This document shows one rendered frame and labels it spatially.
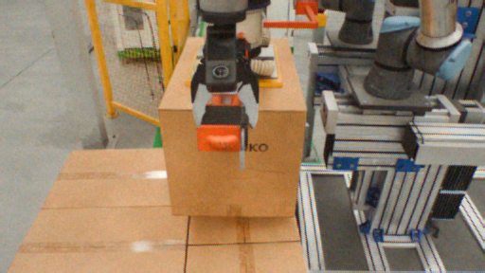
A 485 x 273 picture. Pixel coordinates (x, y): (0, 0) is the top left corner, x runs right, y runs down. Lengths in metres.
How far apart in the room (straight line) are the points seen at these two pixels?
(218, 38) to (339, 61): 1.13
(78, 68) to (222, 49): 2.06
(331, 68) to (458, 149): 0.68
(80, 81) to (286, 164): 1.80
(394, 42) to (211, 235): 0.87
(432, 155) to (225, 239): 0.73
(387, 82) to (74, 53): 1.92
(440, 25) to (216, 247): 0.95
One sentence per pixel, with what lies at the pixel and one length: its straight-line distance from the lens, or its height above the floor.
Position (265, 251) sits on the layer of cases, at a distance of 1.31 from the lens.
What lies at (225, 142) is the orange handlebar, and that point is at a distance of 0.62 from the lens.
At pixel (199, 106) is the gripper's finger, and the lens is 0.65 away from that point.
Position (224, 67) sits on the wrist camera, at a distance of 0.55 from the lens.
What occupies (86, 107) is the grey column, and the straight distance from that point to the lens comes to 2.70.
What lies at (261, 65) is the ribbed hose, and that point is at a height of 1.15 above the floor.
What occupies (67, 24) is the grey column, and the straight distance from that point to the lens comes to 2.50.
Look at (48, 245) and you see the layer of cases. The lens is 1.48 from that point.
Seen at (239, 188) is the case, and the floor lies 0.80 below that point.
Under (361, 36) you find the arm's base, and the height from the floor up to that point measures 1.07.
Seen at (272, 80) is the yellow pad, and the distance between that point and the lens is 1.12.
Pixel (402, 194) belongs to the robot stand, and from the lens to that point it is 1.74.
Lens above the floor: 1.55
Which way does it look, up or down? 34 degrees down
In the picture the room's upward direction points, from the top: straight up
